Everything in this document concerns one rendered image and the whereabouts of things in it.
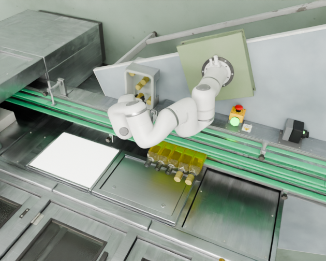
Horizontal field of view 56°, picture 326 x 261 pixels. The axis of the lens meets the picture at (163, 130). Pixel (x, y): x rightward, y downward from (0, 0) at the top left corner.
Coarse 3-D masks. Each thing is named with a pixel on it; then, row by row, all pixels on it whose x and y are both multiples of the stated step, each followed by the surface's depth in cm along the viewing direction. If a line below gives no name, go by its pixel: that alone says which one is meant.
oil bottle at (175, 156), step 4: (176, 148) 162; (180, 148) 162; (184, 148) 163; (172, 152) 160; (176, 152) 160; (180, 152) 160; (172, 156) 157; (176, 156) 157; (180, 156) 158; (168, 160) 156; (172, 160) 156; (176, 160) 155; (168, 164) 156; (172, 164) 155; (176, 164) 155; (176, 168) 157
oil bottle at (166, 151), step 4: (168, 144) 164; (172, 144) 164; (164, 148) 162; (168, 148) 162; (172, 148) 162; (160, 152) 159; (164, 152) 159; (168, 152) 160; (160, 156) 157; (164, 156) 157; (168, 156) 158; (160, 160) 157; (164, 160) 156; (164, 164) 158
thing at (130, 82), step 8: (128, 72) 167; (136, 72) 161; (128, 80) 170; (136, 80) 174; (152, 80) 160; (128, 88) 172; (144, 88) 174; (152, 88) 163; (144, 96) 178; (152, 96) 166; (152, 104) 170
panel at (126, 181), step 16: (48, 144) 183; (32, 160) 173; (112, 160) 174; (128, 160) 176; (144, 160) 175; (48, 176) 166; (112, 176) 166; (128, 176) 166; (144, 176) 167; (160, 176) 167; (96, 192) 157; (112, 192) 158; (128, 192) 158; (144, 192) 158; (160, 192) 159; (176, 192) 159; (128, 208) 153; (144, 208) 150; (160, 208) 151; (176, 208) 150
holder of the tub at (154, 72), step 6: (132, 66) 166; (138, 66) 166; (144, 66) 167; (144, 72) 161; (150, 72) 162; (156, 72) 162; (156, 78) 164; (156, 84) 168; (156, 90) 170; (156, 96) 173; (156, 102) 175
